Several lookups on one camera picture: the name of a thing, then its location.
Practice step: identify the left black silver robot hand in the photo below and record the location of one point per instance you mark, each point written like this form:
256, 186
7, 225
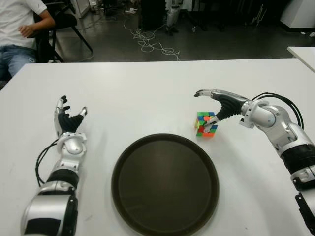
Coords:
65, 123

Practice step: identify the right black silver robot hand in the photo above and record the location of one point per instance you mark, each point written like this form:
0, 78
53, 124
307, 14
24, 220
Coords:
229, 104

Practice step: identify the multicoloured Rubik's cube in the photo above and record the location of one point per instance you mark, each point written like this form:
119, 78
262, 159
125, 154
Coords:
201, 118

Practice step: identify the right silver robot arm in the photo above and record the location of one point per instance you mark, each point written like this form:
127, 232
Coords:
275, 120

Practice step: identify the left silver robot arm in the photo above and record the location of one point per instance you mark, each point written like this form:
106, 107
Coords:
51, 209

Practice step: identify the dark brown round plate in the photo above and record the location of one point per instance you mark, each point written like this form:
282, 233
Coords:
165, 186

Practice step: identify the white side table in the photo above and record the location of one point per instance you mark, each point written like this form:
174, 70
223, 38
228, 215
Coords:
304, 55

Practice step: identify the folded metal stand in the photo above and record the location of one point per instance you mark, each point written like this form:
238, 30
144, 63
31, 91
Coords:
258, 17

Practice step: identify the black office chair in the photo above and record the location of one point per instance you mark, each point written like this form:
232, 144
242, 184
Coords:
64, 19

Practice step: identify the small white floor object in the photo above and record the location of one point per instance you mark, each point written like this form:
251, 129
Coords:
312, 34

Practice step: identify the person in white shirt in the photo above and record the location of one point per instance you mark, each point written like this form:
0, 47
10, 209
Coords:
14, 24

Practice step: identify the white cabinet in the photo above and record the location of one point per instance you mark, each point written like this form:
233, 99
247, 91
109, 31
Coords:
299, 13

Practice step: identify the white leaning panel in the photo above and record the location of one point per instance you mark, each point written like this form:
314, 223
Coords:
82, 7

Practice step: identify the black cabinet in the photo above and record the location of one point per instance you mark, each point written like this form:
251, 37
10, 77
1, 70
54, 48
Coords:
151, 14

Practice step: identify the white power strip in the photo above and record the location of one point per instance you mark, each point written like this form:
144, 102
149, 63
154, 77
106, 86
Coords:
131, 10

